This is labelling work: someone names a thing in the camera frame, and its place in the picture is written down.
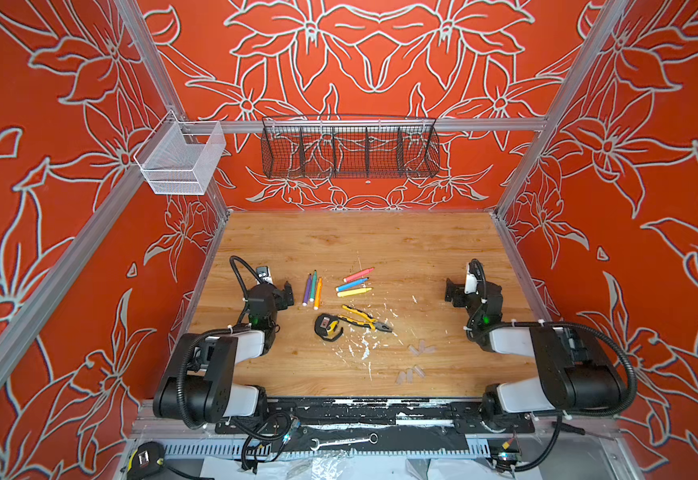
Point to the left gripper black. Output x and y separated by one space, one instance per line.
283 294

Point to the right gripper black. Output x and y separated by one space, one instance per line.
459 292

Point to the orange marker pen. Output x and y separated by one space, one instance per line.
318 294

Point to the yellow marker pen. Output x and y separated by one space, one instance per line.
354 292

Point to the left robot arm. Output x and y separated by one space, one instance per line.
197 386

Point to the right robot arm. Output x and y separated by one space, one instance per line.
580 371

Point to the purple marker pen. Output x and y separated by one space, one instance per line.
307 290

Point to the green marker pen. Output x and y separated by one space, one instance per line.
314 285

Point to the blue marker pen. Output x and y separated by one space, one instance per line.
359 283

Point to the pink marker pen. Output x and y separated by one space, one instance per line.
358 275

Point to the yellow black tape measure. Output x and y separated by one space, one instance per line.
327 327

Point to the yellow black pliers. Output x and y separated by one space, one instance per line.
362 319

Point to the white mesh basket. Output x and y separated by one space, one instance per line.
180 157

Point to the small circuit board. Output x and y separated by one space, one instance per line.
504 457

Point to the silver wrench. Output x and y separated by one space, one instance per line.
318 444

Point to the tape measure on base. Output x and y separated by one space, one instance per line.
146 461

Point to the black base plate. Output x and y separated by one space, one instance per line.
462 414

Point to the black wire basket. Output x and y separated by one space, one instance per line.
327 147

